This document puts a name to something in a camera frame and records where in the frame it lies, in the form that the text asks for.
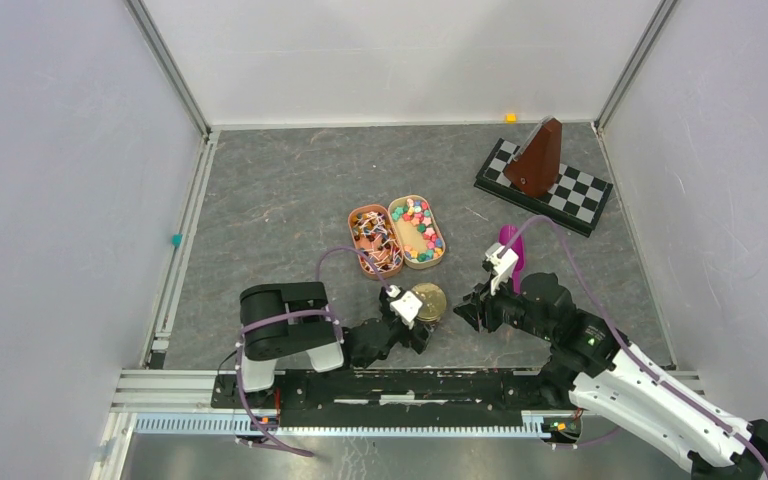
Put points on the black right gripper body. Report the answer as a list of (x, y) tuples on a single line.
[(505, 306)]

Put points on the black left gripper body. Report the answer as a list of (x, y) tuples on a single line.
[(397, 332)]

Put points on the gold round lid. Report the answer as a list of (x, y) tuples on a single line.
[(434, 302)]

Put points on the magenta plastic scoop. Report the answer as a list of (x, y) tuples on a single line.
[(507, 234)]

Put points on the orange tray of lollipops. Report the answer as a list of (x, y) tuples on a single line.
[(373, 232)]

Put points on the beige tray of star candies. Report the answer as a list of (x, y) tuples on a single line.
[(418, 231)]

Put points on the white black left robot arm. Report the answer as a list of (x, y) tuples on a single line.
[(284, 319)]

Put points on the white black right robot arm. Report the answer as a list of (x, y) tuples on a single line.
[(597, 368)]

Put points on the brown wooden metronome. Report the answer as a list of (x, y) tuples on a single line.
[(534, 169)]

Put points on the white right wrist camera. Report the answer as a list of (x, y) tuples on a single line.
[(501, 262)]

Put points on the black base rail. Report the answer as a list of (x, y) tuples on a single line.
[(400, 398)]

